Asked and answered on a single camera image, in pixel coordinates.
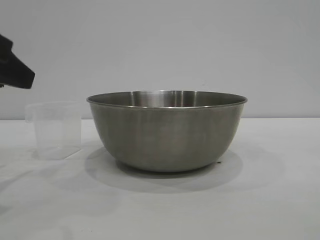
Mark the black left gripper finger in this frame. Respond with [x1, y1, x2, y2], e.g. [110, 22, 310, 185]
[0, 33, 36, 90]

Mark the clear plastic measuring cup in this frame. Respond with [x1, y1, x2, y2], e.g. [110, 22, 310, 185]
[24, 100, 82, 161]

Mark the stainless steel mixing bowl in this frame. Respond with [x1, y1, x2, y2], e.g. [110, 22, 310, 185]
[86, 90, 248, 174]

